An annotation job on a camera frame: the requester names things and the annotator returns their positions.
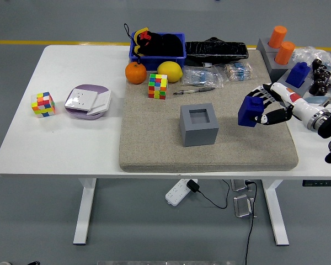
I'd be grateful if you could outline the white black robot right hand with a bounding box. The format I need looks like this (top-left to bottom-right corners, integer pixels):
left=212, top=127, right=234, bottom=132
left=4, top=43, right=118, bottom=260
left=245, top=82, right=322, bottom=126

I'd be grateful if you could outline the blue square seal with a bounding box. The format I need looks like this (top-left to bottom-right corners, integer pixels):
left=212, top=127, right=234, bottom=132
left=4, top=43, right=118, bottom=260
left=286, top=62, right=312, bottom=88
left=237, top=96, right=265, bottom=128

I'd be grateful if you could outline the grey square seal holder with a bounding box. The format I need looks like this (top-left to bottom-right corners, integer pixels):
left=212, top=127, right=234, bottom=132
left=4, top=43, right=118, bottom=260
left=179, top=103, right=220, bottom=147
left=275, top=70, right=314, bottom=97

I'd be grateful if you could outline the grey round-hole seal holder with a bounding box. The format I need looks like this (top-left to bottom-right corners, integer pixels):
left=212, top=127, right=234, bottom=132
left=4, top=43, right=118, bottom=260
left=264, top=49, right=295, bottom=83
left=257, top=38, right=276, bottom=57

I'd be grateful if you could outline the orange cylinder seal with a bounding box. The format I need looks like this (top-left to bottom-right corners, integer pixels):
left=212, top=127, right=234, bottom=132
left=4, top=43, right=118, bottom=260
left=275, top=41, right=296, bottom=66
left=269, top=25, right=288, bottom=48

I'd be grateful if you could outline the light blue plate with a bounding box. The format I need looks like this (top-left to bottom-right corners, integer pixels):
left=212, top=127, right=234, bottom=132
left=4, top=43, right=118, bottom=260
left=303, top=96, right=326, bottom=105

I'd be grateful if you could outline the clear plastic bag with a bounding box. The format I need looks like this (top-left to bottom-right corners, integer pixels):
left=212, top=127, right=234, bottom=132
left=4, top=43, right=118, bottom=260
left=292, top=46, right=331, bottom=92

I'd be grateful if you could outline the clear bag of mixed resistors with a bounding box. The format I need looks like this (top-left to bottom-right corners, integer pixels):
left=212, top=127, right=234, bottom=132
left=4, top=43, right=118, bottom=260
left=217, top=62, right=259, bottom=83

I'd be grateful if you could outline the white table leg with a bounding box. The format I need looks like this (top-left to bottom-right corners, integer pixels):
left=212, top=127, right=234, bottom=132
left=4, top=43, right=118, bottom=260
left=73, top=178, right=98, bottom=245
left=261, top=179, right=290, bottom=246

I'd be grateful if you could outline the black table control panel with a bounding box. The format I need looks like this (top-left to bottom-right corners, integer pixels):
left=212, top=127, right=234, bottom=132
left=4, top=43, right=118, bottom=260
left=302, top=179, right=331, bottom=188

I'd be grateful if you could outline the black wrapped long device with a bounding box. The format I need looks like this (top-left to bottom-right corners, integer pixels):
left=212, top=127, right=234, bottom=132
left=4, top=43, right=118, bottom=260
left=185, top=36, right=249, bottom=62

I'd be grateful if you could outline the silver black pen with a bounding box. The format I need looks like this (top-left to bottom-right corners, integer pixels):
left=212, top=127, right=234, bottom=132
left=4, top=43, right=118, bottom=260
left=173, top=87, right=217, bottom=96

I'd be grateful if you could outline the clear bag of blue resistors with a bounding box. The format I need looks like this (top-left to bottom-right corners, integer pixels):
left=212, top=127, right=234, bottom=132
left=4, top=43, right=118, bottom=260
left=181, top=66, right=224, bottom=88

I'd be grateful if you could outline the clear acrylic stand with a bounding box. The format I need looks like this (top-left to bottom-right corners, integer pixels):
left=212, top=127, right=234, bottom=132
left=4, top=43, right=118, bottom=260
left=233, top=194, right=256, bottom=219
left=231, top=179, right=250, bottom=193

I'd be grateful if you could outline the yellow lemon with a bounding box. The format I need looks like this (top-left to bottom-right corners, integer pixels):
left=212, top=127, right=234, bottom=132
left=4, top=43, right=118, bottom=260
left=157, top=61, right=184, bottom=83

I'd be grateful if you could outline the black power adapter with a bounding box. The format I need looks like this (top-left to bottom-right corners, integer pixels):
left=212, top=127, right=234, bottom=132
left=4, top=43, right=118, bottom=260
left=186, top=179, right=201, bottom=193

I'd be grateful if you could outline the multicolour puzzle cube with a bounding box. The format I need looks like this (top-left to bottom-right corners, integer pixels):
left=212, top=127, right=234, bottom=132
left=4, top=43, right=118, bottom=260
left=148, top=73, right=169, bottom=100
left=31, top=91, right=57, bottom=119

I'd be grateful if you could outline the black cloth pouch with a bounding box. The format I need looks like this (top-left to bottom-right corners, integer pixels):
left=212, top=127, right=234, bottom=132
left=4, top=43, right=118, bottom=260
left=147, top=31, right=184, bottom=57

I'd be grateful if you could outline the blue plastic bin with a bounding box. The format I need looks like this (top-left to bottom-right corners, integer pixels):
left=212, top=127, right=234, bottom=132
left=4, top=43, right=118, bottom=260
left=129, top=32, right=187, bottom=71

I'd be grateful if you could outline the grey-brown mat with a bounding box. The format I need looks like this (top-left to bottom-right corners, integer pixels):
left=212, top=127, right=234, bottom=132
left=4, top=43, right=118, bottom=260
left=119, top=49, right=299, bottom=173

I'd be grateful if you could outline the white power strip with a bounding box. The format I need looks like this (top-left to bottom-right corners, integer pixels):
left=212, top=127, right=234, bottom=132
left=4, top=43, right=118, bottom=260
left=165, top=178, right=199, bottom=207

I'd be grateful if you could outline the orange fruit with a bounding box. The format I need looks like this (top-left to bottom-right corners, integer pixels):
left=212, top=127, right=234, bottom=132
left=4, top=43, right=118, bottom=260
left=125, top=61, right=148, bottom=85

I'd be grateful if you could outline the white socket panel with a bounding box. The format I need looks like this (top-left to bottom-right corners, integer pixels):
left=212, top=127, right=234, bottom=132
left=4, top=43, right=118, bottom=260
left=65, top=88, right=100, bottom=112

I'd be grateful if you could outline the yellow black red tool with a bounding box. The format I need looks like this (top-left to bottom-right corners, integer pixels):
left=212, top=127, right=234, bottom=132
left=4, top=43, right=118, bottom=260
left=133, top=26, right=152, bottom=57

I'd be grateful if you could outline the long black power cable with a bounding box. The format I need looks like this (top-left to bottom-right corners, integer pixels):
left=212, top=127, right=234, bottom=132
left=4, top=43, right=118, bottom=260
left=244, top=181, right=259, bottom=265

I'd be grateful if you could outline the thin black adapter cable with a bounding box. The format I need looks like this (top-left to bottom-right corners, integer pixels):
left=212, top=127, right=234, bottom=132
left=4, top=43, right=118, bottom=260
left=197, top=179, right=231, bottom=210

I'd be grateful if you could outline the black lanyard strap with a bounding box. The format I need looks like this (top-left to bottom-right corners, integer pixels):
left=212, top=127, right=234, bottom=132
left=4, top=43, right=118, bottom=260
left=123, top=23, right=143, bottom=66

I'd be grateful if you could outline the white switch panel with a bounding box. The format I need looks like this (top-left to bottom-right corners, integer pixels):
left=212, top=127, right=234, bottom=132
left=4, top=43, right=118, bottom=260
left=87, top=90, right=113, bottom=116

